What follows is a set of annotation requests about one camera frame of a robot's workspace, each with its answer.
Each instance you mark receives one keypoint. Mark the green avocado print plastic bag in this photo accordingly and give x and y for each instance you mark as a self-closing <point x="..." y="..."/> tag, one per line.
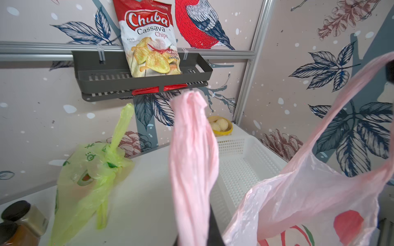
<point x="86" y="181"/>

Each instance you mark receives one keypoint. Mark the white perforated plastic basket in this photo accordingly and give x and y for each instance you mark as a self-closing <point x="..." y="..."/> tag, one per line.
<point x="244" y="161"/>

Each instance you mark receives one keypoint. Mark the pink plastic bag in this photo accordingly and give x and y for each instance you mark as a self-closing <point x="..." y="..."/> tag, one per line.
<point x="306" y="196"/>

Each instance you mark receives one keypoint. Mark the Chuba cassava chips bag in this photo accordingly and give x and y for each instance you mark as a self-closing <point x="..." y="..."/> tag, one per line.
<point x="148" y="38"/>

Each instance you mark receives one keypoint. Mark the yellow bowl with buns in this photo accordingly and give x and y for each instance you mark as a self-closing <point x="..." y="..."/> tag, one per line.
<point x="220" y="126"/>

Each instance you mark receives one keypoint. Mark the light spice jar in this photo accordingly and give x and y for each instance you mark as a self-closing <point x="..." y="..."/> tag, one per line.
<point x="24" y="213"/>

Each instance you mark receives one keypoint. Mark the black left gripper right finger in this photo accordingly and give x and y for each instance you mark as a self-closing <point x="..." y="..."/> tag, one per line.
<point x="214" y="236"/>

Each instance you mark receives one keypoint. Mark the brown spice jar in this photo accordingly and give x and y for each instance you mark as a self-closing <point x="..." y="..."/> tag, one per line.
<point x="13" y="234"/>

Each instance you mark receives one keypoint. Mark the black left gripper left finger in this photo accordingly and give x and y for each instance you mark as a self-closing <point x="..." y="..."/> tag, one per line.
<point x="176" y="241"/>

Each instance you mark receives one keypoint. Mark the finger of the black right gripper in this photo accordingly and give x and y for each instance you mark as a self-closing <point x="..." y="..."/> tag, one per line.
<point x="390" y="72"/>

